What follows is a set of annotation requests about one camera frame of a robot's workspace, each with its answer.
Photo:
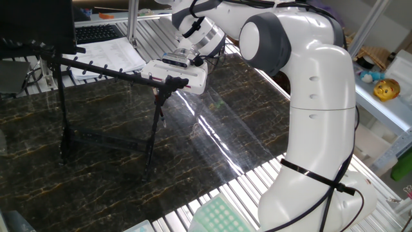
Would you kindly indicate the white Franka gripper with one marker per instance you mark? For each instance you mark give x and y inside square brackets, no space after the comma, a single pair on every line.
[196,77]

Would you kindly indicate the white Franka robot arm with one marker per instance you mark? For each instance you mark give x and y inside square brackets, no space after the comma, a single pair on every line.
[322,96]

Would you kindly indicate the black tripod stand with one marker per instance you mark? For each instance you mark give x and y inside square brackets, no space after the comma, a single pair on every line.
[175,83]

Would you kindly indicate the white paper stack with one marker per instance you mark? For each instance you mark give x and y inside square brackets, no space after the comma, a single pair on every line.
[109,54]

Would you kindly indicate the orange small tool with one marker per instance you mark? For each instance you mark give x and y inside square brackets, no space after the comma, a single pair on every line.
[106,15]

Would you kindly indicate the black keyboard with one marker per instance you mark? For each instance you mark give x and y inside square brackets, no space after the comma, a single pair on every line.
[96,33]

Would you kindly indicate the green pipette tip box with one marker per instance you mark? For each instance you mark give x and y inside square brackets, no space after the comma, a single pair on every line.
[219,216]

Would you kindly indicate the wooden pieces pile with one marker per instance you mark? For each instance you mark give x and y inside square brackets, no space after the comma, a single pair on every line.
[349,33]

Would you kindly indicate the black monitor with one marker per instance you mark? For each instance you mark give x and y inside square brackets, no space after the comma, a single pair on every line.
[35,22]

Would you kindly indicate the blue plush toy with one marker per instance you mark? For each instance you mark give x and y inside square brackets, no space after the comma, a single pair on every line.
[370,76]

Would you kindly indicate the wicker basket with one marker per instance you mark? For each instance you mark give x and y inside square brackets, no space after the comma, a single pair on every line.
[375,56]

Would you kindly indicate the grey flat pad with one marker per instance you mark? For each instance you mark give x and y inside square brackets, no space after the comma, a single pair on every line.
[13,77]

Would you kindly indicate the grey metal shelf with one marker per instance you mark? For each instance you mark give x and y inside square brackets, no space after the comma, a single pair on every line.
[383,112]

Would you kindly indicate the yellow pig toy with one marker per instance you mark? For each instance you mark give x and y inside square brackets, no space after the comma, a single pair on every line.
[386,90]

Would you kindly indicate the green plastic container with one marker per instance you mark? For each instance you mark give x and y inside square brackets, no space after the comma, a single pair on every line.
[402,167]

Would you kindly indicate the silver wrist camera blue ends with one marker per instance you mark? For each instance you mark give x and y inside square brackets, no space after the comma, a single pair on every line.
[175,60]

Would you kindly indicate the aluminium frame post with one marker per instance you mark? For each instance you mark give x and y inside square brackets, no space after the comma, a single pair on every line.
[367,30]
[132,19]

